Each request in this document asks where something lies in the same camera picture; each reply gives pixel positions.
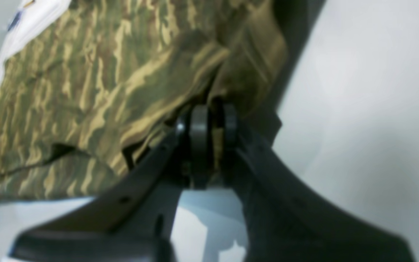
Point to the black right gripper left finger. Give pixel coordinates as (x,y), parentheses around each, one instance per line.
(132,221)

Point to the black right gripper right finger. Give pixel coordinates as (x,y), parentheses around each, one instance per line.
(286,220)

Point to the camouflage T-shirt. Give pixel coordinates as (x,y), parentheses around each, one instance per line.
(85,100)

